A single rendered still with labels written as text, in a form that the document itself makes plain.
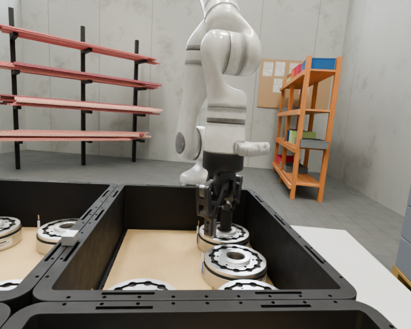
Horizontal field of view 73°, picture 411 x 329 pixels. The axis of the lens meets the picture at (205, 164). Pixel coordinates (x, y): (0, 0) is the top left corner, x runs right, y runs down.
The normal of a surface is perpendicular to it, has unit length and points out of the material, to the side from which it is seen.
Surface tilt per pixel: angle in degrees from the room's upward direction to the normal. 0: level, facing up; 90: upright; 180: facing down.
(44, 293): 0
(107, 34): 90
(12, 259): 0
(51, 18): 90
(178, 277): 0
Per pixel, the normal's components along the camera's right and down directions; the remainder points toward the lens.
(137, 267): 0.07, -0.98
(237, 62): 0.19, 0.66
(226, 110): -0.08, 0.15
